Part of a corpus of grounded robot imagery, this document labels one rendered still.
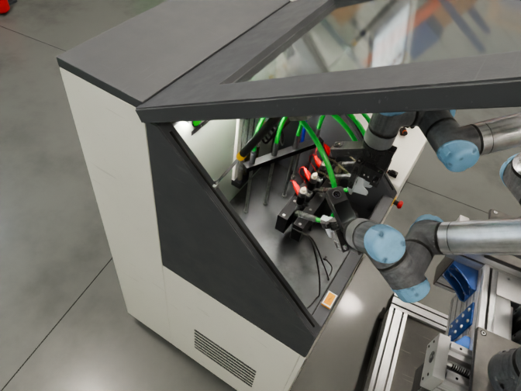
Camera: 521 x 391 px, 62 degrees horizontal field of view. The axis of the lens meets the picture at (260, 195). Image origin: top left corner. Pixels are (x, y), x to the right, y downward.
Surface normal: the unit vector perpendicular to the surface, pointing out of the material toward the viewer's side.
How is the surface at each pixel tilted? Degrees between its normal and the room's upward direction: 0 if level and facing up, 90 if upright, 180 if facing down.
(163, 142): 90
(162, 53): 0
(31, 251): 0
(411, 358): 0
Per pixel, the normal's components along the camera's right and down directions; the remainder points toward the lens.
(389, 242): 0.19, 0.08
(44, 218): 0.11, -0.65
